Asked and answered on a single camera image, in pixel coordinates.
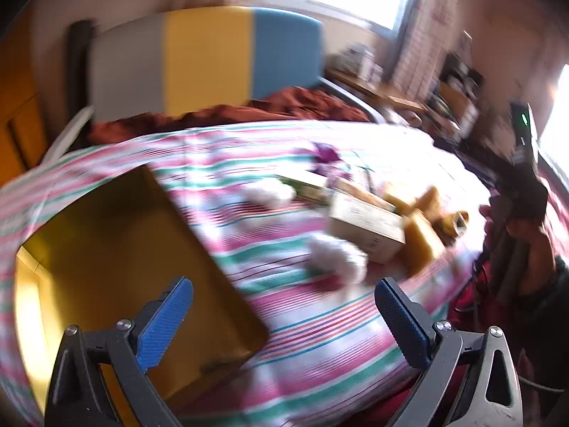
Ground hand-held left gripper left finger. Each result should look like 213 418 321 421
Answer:
43 276 194 427

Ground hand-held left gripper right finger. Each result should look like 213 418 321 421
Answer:
374 277 523 427

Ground gold cardboard box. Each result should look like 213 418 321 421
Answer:
15 164 270 412

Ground yellow sponge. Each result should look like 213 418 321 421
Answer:
401 213 446 273

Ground clear plastic bag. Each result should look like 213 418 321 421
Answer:
240 180 298 210
307 233 369 288

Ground yellow plush toy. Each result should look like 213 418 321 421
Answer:
384 186 470 246

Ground cereal bar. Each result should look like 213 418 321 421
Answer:
276 173 335 201

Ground person's right hand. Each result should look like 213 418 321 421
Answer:
480 204 557 296

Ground pink green striped bed sheet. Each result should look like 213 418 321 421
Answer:
0 118 494 427

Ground pale green carton box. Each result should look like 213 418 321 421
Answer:
328 193 406 264

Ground cluttered shelf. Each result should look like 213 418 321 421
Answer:
426 47 486 145

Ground wooden desk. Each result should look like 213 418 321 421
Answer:
326 68 428 114

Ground purple snack packet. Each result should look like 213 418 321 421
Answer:
311 141 345 165

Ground white box with print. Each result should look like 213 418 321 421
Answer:
338 46 384 81

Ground rust brown blanket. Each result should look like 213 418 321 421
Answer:
86 86 372 145

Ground grey yellow blue headboard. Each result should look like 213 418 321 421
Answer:
89 6 325 121

